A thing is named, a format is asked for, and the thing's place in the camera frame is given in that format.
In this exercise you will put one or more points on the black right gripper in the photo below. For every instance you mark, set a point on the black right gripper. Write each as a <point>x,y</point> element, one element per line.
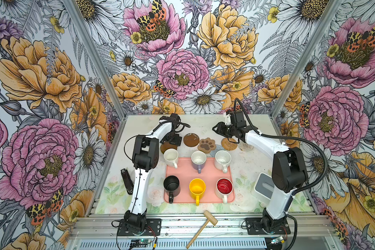
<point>220,130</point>

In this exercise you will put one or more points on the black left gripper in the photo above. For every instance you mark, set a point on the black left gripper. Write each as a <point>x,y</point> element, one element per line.
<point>176,141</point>

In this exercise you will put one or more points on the plain brown wooden coaster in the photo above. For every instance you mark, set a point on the plain brown wooden coaster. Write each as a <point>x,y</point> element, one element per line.
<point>166,145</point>

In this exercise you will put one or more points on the woven rattan round coaster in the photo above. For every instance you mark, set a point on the woven rattan round coaster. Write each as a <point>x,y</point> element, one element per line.
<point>229,144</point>

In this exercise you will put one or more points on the dark wooden scratched coaster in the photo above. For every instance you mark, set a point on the dark wooden scratched coaster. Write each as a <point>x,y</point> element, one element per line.
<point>191,140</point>

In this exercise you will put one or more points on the cork paw print coaster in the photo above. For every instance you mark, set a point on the cork paw print coaster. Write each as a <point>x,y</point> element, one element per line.
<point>206,145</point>

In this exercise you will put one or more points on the grey-blue woven round coaster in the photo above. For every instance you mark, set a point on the grey-blue woven round coaster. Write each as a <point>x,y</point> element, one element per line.
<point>217,149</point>

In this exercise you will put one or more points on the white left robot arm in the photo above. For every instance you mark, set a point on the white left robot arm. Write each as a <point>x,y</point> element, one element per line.
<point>145,157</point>

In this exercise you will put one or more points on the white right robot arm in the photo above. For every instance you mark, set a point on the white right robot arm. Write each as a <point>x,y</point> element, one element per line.
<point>288,174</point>

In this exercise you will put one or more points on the white speckled mug left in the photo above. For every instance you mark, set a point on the white speckled mug left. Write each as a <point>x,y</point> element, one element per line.
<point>171,157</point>

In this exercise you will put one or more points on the white speckled mug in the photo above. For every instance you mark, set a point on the white speckled mug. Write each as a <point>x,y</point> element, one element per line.
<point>222,161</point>
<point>171,157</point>

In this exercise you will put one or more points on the white speckled mug right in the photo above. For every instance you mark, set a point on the white speckled mug right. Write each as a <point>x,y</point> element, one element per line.
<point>222,161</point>

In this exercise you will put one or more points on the purple mug white inside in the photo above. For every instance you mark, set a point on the purple mug white inside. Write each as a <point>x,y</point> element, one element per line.
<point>198,160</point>

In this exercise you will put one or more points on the pink silicone tray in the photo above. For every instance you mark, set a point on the pink silicone tray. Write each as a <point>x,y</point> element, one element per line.
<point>186,173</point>

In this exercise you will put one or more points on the black mug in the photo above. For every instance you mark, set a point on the black mug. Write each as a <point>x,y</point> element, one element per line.
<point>172,188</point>

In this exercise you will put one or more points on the yellow mug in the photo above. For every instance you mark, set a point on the yellow mug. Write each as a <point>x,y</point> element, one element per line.
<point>197,188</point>

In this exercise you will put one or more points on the white mug red inside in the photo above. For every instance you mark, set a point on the white mug red inside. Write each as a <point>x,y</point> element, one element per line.
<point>224,188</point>

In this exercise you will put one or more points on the white grey square container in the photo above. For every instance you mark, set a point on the white grey square container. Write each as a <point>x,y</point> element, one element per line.
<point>264,187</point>

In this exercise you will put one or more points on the green circuit board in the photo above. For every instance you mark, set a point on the green circuit board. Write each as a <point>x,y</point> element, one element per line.
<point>139,243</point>

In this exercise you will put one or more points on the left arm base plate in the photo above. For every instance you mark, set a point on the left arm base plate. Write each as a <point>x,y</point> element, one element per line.
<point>153,227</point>

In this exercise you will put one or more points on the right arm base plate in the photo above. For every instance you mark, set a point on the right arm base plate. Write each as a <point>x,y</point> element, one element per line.
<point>253,225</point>

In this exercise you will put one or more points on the aluminium left corner post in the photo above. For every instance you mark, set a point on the aluminium left corner post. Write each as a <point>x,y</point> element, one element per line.
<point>88,42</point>

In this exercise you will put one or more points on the aluminium corner post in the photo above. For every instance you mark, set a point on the aluminium corner post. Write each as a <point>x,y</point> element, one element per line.
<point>323,25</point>
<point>88,42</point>

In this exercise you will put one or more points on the aluminium right corner post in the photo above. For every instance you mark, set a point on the aluminium right corner post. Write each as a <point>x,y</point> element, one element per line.
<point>323,25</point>

